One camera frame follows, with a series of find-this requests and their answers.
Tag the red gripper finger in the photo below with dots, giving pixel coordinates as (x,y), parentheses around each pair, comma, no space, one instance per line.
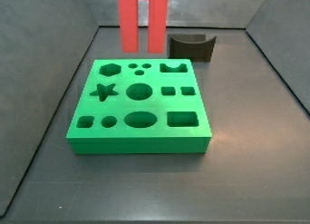
(156,25)
(128,25)

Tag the dark curved-notch block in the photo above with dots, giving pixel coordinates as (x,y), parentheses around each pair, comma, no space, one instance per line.
(191,46)

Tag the green shape-sorter block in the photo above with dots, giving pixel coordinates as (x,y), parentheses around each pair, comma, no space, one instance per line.
(140,107)

